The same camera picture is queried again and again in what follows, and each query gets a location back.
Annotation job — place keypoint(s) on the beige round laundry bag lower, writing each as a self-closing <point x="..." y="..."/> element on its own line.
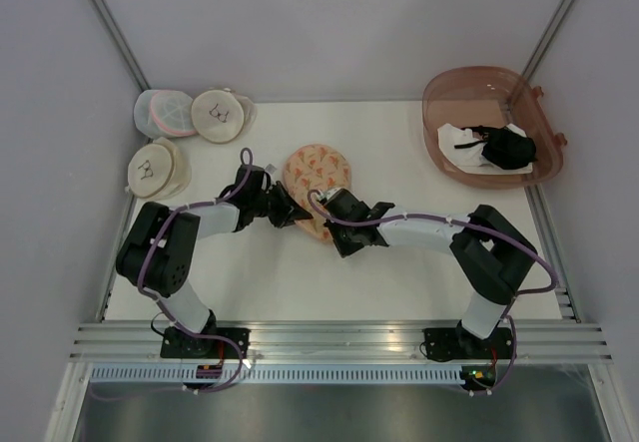
<point x="158" y="171"/>

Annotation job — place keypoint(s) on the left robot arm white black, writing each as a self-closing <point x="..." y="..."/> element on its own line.
<point x="157" y="253"/>

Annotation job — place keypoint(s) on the beige round laundry bag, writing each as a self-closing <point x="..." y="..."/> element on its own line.
<point x="220" y="115"/>
<point x="158" y="171"/>

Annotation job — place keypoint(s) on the aluminium front rail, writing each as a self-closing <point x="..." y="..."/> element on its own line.
<point x="539" y="342"/>

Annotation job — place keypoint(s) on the white garment in basket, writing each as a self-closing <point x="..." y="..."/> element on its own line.
<point x="463" y="150"/>

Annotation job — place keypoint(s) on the right aluminium corner post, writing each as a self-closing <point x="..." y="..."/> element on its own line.
<point x="547" y="38"/>

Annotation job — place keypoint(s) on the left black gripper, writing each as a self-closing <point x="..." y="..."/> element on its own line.
<point x="290" y="212"/>

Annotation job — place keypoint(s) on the white slotted cable duct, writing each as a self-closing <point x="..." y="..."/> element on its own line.
<point x="283" y="374"/>

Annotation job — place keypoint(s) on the black bra in basket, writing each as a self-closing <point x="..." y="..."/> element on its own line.
<point x="502" y="147"/>

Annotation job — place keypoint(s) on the left aluminium corner post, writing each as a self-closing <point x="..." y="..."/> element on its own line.
<point x="120" y="43"/>

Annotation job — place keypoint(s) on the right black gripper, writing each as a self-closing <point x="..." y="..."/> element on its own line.
<point x="343" y="246"/>

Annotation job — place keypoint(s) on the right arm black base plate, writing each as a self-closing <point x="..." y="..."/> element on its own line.
<point x="443" y="344"/>

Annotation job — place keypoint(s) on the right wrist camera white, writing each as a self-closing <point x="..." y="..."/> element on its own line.
<point x="328" y="194"/>

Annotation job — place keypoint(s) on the orange floral mesh laundry bag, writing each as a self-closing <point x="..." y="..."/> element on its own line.
<point x="315" y="167"/>

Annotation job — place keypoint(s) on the pink translucent plastic basket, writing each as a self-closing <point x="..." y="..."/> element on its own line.
<point x="491" y="97"/>

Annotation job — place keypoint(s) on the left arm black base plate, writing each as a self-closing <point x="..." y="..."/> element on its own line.
<point x="178" y="345"/>

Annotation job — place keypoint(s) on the aluminium corner post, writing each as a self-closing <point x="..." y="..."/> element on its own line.
<point x="547" y="38"/>
<point x="120" y="43"/>

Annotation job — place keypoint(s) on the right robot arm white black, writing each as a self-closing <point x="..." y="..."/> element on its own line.
<point x="492" y="254"/>

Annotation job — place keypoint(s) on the beige round laundry bag upper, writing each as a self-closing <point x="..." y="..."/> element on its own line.
<point x="220" y="115"/>

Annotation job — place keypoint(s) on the white pink mesh laundry bag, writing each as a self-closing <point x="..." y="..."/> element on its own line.
<point x="164" y="114"/>

